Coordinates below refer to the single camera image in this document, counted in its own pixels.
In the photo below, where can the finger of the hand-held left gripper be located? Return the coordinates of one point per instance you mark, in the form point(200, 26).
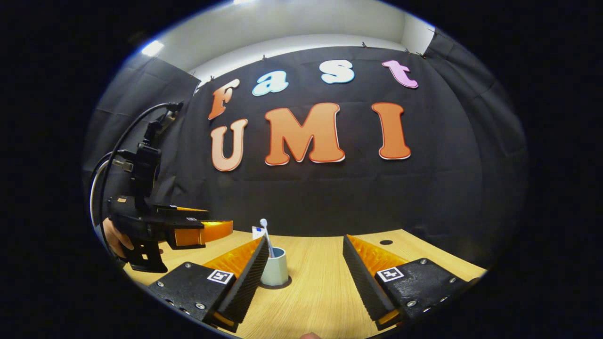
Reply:
point(193, 233)
point(183, 214)

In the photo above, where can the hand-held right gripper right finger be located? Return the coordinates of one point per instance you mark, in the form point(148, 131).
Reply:
point(362, 282)

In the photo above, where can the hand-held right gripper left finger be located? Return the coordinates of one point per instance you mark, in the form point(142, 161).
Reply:
point(245, 282)

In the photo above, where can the dark brown round coaster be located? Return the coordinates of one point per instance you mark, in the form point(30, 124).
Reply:
point(282, 286)

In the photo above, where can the white toothpaste tube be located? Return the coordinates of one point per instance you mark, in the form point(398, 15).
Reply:
point(257, 232)

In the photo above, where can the white toothbrush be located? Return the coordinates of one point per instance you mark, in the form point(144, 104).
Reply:
point(264, 223)

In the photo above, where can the light wooden desktop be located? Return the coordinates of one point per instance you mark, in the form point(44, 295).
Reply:
point(315, 292)

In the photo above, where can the black backdrop cloth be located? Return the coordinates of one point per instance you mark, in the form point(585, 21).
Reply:
point(330, 197)

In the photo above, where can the ceiling light panel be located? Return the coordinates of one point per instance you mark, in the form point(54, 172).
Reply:
point(153, 48)

